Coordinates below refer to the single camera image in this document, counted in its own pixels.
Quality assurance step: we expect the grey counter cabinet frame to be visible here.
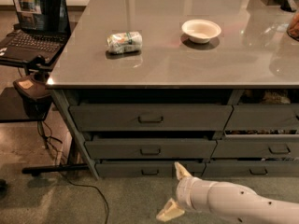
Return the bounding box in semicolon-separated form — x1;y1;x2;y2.
53;89;299;177

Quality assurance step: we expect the grey drawer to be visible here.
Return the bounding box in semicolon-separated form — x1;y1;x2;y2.
94;160;206;179
212;134;299;159
84;138;217;159
69;104;232;132
226;105;299;131
203;161;299;178

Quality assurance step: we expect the brown object counter edge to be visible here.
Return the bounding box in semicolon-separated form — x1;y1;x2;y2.
287;13;299;40

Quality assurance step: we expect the black laptop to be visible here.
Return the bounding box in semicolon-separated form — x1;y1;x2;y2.
0;0;71;66

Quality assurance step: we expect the wrapped food package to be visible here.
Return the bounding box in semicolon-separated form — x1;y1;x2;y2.
107;32;143;54

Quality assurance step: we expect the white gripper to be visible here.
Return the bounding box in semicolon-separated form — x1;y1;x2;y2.
156;161;215;222

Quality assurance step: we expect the black floor cable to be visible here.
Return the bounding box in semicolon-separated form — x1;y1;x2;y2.
37;120;110;224

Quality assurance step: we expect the black laptop stand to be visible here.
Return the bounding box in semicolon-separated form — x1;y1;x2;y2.
0;58;90;176

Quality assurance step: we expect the white paper bowl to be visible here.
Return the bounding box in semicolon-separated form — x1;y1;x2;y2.
181;20;221;44

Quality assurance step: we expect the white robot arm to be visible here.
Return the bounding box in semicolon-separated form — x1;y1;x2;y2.
156;162;299;224

